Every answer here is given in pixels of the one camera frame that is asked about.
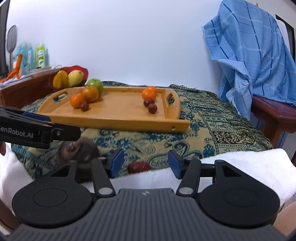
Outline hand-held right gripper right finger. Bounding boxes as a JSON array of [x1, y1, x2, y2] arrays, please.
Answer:
[[168, 150, 243, 197]]

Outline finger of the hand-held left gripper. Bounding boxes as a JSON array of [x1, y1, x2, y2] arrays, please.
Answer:
[[23, 112, 52, 123], [50, 125, 82, 142]]

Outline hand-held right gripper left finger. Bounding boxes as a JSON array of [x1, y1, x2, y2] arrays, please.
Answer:
[[50, 148, 125, 198]]

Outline dark purple fruit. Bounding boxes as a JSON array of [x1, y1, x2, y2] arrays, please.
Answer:
[[61, 138, 101, 167]]

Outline tangerine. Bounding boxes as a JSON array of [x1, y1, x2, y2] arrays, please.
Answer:
[[142, 86, 156, 101], [70, 93, 86, 108]]

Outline large orange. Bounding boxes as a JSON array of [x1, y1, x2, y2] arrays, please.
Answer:
[[81, 86, 100, 103]]

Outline wooden tray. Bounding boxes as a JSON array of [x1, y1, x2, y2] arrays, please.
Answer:
[[36, 86, 191, 134]]

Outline green apple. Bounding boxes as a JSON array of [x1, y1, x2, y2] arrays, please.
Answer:
[[86, 79, 104, 96]]

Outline red fruit bowl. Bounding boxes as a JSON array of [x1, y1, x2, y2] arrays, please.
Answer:
[[48, 65, 89, 90]]

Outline yellow star fruit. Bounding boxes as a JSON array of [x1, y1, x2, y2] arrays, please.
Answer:
[[53, 70, 68, 88]]

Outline white power strip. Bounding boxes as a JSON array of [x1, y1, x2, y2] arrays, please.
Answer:
[[28, 65, 62, 75]]

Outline paisley patterned blanket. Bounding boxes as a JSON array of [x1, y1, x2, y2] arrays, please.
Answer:
[[10, 81, 274, 180]]

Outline orange brush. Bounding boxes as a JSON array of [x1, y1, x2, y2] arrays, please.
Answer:
[[0, 54, 23, 82]]

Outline yellow mango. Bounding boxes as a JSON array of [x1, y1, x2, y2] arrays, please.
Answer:
[[68, 70, 84, 87]]

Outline green label bottle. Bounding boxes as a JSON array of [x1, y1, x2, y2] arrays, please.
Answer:
[[35, 43, 49, 69]]

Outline white towel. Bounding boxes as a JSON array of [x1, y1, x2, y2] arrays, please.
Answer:
[[0, 142, 293, 216]]

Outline round grey mirror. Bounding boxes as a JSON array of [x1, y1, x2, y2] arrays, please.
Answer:
[[6, 25, 18, 70]]

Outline dark monitor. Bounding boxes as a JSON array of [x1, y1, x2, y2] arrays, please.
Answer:
[[0, 0, 11, 75]]

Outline brown wooden chair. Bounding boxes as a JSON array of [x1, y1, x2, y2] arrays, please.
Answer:
[[251, 95, 296, 166]]

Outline person's leg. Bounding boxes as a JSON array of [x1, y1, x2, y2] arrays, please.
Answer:
[[276, 204, 296, 237]]

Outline blue checked cloth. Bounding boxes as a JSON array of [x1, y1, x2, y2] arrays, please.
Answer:
[[201, 0, 296, 149]]

